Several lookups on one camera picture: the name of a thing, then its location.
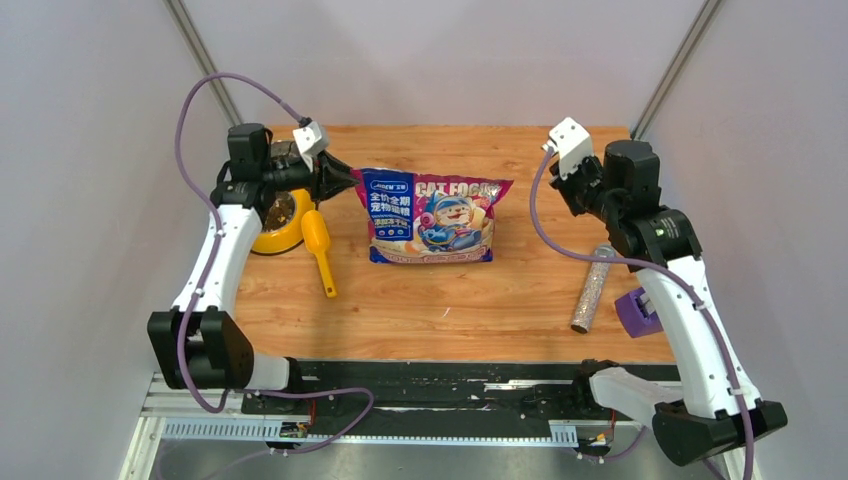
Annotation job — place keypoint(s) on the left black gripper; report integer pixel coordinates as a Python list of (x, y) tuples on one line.
[(328, 179)]

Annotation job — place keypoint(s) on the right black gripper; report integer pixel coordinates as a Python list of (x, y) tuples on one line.
[(563, 185)]

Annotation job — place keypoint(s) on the yellow plastic scoop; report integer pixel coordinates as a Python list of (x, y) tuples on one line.
[(317, 241)]

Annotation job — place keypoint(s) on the pink pet food bag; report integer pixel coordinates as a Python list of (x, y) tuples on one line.
[(416, 218)]

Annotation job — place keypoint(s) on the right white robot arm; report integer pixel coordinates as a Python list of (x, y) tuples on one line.
[(718, 408)]

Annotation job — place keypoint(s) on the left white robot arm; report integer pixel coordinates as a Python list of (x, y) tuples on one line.
[(197, 342)]

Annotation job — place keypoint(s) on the glitter cylinder tube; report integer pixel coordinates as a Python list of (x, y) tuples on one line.
[(589, 299)]

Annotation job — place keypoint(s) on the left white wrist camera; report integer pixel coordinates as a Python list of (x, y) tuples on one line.
[(311, 139)]

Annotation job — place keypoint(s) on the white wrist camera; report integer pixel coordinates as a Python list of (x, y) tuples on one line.
[(570, 143), (311, 139)]

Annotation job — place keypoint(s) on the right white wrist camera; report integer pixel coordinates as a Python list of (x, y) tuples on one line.
[(570, 143)]

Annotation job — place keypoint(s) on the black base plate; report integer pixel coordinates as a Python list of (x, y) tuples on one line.
[(437, 399)]

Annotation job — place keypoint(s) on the aluminium frame rail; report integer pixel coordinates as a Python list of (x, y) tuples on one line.
[(169, 417)]

